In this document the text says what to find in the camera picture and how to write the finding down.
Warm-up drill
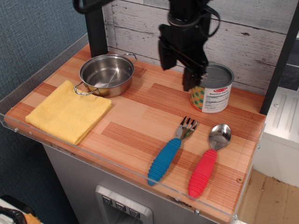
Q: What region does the clear acrylic table guard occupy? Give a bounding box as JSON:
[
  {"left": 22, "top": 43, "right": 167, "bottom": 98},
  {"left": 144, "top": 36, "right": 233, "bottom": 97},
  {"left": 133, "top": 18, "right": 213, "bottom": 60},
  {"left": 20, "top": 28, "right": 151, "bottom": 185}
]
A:
[{"left": 0, "top": 36, "right": 265, "bottom": 224}]

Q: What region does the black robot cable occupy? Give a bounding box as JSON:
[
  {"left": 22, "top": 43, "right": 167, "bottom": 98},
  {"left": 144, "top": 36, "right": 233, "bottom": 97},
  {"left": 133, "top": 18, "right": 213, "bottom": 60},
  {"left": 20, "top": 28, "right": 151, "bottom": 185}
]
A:
[{"left": 72, "top": 0, "right": 113, "bottom": 15}]

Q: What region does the small steel pot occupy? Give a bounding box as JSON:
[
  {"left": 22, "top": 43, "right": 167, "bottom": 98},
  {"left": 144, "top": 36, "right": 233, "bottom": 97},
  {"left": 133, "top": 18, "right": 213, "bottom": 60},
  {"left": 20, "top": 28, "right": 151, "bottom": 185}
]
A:
[{"left": 74, "top": 53, "right": 138, "bottom": 98}]

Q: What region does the toy food can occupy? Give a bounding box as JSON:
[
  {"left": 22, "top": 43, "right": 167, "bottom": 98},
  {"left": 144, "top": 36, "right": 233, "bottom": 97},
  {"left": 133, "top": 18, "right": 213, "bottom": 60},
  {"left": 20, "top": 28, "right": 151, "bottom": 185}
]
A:
[{"left": 190, "top": 62, "right": 235, "bottom": 113}]

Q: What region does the red handled spoon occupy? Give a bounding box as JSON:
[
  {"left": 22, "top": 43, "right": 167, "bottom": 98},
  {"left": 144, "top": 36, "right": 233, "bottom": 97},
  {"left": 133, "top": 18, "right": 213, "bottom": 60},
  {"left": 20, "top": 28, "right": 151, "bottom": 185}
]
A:
[{"left": 188, "top": 124, "right": 231, "bottom": 198}]

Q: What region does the silver dispenser button panel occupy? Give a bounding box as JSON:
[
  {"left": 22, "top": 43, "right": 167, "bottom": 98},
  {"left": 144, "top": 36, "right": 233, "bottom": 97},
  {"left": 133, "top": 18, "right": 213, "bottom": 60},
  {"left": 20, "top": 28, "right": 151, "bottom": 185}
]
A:
[{"left": 95, "top": 185, "right": 153, "bottom": 224}]

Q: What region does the orange yellow object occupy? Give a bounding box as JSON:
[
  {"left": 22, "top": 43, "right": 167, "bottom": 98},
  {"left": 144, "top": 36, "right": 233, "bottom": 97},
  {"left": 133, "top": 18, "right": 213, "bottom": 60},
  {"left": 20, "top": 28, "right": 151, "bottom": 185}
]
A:
[{"left": 23, "top": 213, "right": 41, "bottom": 224}]

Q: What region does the dark left frame post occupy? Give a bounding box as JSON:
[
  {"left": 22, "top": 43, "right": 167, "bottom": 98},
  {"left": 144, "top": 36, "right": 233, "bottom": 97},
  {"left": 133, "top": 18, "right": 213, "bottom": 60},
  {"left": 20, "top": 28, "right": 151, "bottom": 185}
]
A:
[{"left": 85, "top": 8, "right": 108, "bottom": 57}]

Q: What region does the white black device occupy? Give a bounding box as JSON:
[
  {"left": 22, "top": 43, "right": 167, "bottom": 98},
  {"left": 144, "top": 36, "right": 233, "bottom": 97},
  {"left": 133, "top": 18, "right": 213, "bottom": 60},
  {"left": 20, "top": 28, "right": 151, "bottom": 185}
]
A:
[{"left": 0, "top": 195, "right": 35, "bottom": 224}]

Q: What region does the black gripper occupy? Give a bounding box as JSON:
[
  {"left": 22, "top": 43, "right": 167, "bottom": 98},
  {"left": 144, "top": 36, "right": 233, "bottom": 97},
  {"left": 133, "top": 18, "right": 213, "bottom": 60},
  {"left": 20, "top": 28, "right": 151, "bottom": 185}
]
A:
[{"left": 158, "top": 11, "right": 212, "bottom": 91}]

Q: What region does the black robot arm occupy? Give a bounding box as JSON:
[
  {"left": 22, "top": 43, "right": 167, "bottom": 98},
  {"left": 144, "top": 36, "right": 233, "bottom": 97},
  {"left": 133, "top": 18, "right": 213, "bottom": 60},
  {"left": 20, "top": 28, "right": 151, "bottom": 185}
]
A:
[{"left": 158, "top": 0, "right": 211, "bottom": 91}]

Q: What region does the dark right frame post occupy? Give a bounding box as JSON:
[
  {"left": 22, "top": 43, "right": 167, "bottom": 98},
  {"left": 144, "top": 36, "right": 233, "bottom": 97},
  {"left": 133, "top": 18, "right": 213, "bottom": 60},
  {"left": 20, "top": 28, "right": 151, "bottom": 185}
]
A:
[{"left": 260, "top": 3, "right": 299, "bottom": 115}]

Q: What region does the white plastic unit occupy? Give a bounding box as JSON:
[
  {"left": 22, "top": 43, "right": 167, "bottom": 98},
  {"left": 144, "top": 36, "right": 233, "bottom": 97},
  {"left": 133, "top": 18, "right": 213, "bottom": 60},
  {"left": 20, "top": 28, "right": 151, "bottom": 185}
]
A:
[{"left": 253, "top": 87, "right": 299, "bottom": 187}]

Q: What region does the grey toy fridge cabinet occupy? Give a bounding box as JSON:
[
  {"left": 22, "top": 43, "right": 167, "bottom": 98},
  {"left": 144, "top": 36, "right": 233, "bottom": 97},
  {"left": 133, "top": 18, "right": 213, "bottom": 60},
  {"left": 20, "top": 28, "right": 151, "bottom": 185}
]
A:
[{"left": 43, "top": 143, "right": 225, "bottom": 224}]

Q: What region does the blue handled fork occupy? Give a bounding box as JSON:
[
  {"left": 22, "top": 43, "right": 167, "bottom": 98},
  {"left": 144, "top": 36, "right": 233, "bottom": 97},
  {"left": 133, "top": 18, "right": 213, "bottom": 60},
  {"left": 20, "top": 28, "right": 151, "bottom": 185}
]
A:
[{"left": 148, "top": 116, "right": 199, "bottom": 186}]

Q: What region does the dark frame post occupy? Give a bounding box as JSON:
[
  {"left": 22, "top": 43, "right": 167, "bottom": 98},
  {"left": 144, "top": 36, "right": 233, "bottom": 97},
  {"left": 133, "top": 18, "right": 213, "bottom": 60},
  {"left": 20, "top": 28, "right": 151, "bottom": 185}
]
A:
[
  {"left": 85, "top": 8, "right": 108, "bottom": 57},
  {"left": 260, "top": 3, "right": 299, "bottom": 115}
]

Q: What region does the yellow folded cloth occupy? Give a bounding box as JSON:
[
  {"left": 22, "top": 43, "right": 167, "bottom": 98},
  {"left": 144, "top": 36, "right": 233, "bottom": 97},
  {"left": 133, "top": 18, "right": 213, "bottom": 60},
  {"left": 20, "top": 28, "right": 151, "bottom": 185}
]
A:
[{"left": 25, "top": 80, "right": 112, "bottom": 145}]

